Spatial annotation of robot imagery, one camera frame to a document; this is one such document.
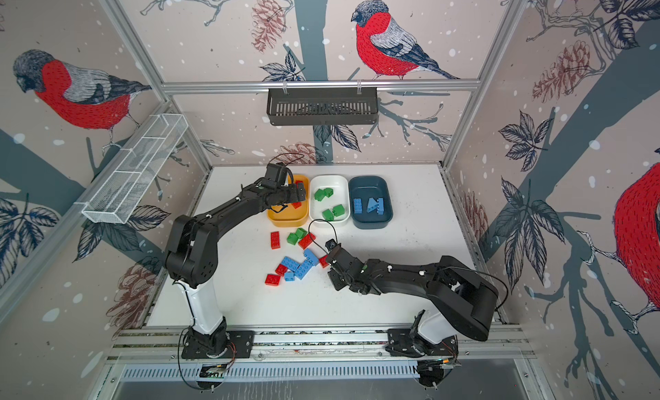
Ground blue long lego brick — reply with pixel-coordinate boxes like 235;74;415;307
376;198;385;215

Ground green square lego brick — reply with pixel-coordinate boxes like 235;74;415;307
322;209;334;221

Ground blue lego brick 2x4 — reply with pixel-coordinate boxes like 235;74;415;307
353;198;363;214

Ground white plastic bin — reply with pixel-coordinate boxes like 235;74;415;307
309;175;351;226

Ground green small lego brick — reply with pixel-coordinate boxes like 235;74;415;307
296;227;308;240

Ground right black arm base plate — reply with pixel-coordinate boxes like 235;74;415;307
385;329;458;358

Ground blue large lego cluster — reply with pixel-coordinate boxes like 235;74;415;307
281;257;314;280

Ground blue sloped lego brick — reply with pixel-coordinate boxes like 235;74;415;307
367;197;377;213

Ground white mesh wall shelf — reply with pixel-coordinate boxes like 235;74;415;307
82;113;188;224

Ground blue upright lego brick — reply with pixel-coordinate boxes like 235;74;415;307
304;249;320;266

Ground black wire wall basket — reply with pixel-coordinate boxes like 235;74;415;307
266;87;379;126

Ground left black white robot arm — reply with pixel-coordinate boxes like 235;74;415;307
165;163;307;337

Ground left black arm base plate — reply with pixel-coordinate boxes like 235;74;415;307
181;328;255;360

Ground yellow plastic bin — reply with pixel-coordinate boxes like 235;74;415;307
266;195;309;228

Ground red lego brick 2x4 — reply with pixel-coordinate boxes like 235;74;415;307
297;233;316;250

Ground red small lego brick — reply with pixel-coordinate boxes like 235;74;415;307
275;264;289;276

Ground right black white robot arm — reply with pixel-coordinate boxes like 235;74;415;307
326;240;498;342

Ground red lego brick bottom left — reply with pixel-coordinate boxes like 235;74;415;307
265;274;282;287

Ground dark teal plastic bin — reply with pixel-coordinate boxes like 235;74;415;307
349;175;394;230

